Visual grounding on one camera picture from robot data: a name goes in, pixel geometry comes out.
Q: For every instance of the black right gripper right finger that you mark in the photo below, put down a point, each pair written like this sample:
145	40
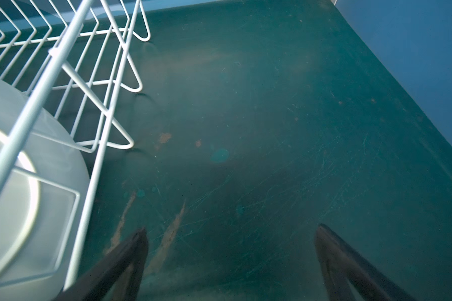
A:
343	267

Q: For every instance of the white wire dish rack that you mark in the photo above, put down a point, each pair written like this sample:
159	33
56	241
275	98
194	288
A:
72	59

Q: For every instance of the white round plate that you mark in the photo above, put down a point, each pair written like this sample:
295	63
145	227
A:
40	208

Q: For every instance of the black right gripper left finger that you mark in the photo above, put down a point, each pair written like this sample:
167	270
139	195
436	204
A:
121	269

